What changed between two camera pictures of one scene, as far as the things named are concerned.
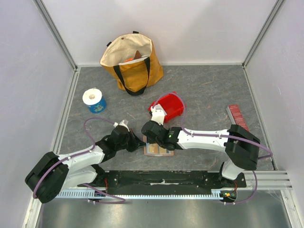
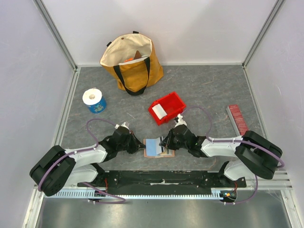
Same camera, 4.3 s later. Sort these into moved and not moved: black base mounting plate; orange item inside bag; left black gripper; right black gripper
Moved: right black gripper
Not moved: orange item inside bag; black base mounting plate; left black gripper
